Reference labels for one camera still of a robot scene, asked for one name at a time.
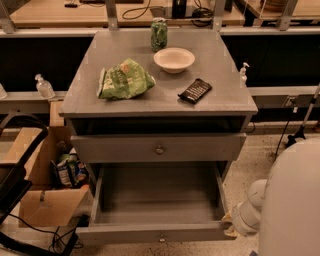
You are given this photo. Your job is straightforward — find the black floor cable left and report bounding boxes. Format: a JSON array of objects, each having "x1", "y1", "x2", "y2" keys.
[{"x1": 8, "y1": 213, "x2": 84, "y2": 253}]

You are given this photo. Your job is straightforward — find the clear sanitizer bottle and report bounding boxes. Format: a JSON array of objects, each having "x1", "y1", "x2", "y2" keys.
[{"x1": 35, "y1": 74, "x2": 55, "y2": 99}]

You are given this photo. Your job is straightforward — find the white bowl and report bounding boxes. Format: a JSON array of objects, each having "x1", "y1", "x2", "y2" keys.
[{"x1": 153, "y1": 47, "x2": 195, "y2": 74}]

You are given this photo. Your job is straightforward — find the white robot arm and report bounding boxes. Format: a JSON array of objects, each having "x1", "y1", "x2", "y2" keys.
[{"x1": 223, "y1": 137, "x2": 320, "y2": 256}]

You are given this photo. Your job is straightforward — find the snack bags in box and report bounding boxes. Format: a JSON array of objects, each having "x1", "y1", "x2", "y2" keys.
[{"x1": 50, "y1": 153, "x2": 89, "y2": 188}]

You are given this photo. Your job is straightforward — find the green chip bag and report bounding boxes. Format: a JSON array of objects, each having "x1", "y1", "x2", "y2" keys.
[{"x1": 96, "y1": 58, "x2": 156, "y2": 100}]

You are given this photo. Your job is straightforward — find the black stand with cable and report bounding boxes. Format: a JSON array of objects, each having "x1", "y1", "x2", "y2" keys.
[{"x1": 273, "y1": 83, "x2": 320, "y2": 161}]

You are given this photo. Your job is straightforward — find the white pump bottle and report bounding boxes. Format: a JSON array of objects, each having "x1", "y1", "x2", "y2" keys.
[{"x1": 239, "y1": 62, "x2": 250, "y2": 83}]

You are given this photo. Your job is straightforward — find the black cable on desk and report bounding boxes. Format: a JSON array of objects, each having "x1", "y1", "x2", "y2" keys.
[{"x1": 121, "y1": 0, "x2": 152, "y2": 20}]

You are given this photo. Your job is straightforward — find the grey drawer cabinet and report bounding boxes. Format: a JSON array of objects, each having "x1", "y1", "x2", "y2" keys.
[{"x1": 60, "y1": 29, "x2": 257, "y2": 174}]

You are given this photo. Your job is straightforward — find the black snack bar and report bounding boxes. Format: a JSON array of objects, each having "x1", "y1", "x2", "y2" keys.
[{"x1": 178, "y1": 78, "x2": 212, "y2": 104}]

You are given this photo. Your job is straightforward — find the cardboard box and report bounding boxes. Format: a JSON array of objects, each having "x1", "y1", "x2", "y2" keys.
[{"x1": 0, "y1": 100, "x2": 90, "y2": 228}]

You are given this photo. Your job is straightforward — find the green soda can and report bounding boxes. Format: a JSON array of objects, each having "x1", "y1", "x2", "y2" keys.
[{"x1": 151, "y1": 17, "x2": 167, "y2": 52}]

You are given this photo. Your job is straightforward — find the black chair frame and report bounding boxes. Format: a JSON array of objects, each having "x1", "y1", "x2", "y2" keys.
[{"x1": 0, "y1": 111, "x2": 90, "y2": 256}]

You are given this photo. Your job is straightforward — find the grey drawer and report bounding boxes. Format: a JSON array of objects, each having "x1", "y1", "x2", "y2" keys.
[
  {"x1": 71, "y1": 133, "x2": 246, "y2": 163},
  {"x1": 77, "y1": 162, "x2": 230, "y2": 245}
]

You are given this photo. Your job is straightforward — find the grey top drawer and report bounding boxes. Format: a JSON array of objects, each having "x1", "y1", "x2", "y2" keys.
[{"x1": 71, "y1": 133, "x2": 246, "y2": 163}]

